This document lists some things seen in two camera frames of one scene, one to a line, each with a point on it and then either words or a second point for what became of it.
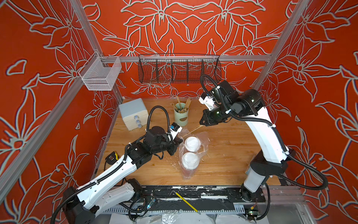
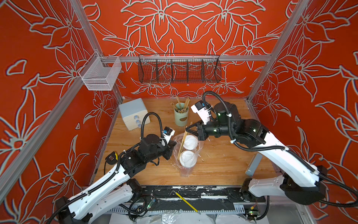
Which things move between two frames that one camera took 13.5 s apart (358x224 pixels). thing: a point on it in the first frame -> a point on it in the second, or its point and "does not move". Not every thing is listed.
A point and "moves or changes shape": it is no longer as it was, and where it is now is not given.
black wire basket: x=175 y=68 does not move
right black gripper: x=209 y=119 -> x=202 y=131
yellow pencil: x=188 y=203 does not move
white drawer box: x=134 y=114 does not move
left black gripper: x=174 y=145 -> x=169 y=149
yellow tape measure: x=112 y=158 does not move
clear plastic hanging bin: x=99 y=78 does not move
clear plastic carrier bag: x=193 y=147 moves or changes shape
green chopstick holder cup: x=181 y=115 does not move
